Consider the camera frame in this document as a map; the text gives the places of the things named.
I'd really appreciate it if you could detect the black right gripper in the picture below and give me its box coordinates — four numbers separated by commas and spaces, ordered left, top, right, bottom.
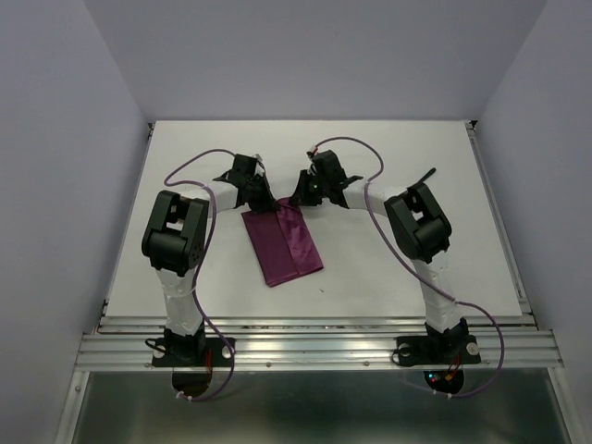
288, 169, 328, 206

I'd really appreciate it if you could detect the purple cloth napkin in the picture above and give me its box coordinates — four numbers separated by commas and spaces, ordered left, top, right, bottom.
241, 198, 324, 288

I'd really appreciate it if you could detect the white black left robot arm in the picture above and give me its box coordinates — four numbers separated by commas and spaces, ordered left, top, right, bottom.
142, 154, 278, 368

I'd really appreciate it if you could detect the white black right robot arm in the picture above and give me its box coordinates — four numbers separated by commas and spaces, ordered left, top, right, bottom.
290, 148, 468, 367

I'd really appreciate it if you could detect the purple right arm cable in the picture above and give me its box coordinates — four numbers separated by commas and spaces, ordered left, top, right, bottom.
304, 136, 505, 401

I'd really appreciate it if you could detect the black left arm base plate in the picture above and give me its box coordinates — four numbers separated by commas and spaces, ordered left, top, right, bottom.
144, 337, 232, 368

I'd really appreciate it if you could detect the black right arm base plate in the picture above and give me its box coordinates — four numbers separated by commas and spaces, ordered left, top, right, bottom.
391, 335, 481, 367

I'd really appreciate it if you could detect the aluminium left side rail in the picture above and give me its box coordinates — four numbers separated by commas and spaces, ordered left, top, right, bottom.
87, 119, 155, 332

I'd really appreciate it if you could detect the aluminium rail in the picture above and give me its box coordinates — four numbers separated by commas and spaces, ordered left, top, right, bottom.
463, 120, 538, 327
87, 119, 155, 332

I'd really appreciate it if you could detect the aluminium front rail frame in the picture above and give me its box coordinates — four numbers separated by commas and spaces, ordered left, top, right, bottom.
75, 314, 563, 372

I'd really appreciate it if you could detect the aluminium right side rail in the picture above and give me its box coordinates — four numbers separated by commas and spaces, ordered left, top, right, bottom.
463, 120, 538, 327

